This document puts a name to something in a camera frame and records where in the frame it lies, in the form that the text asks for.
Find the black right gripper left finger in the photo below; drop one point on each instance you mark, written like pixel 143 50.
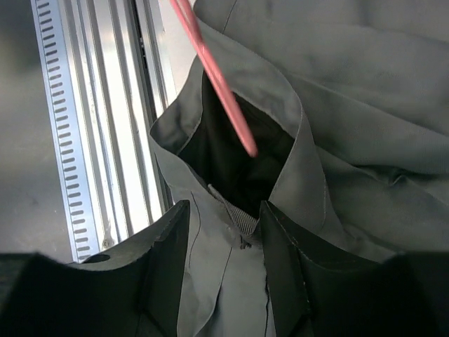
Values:
pixel 133 289

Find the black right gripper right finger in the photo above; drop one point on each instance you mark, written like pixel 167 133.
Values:
pixel 318 289

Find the grey pleated skirt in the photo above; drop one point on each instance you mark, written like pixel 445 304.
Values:
pixel 348 105

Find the pink hanger with grey skirt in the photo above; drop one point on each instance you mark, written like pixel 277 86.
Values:
pixel 187 18

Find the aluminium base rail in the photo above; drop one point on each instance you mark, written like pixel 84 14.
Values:
pixel 121 82

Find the white slotted cable duct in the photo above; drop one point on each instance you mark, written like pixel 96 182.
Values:
pixel 65 129

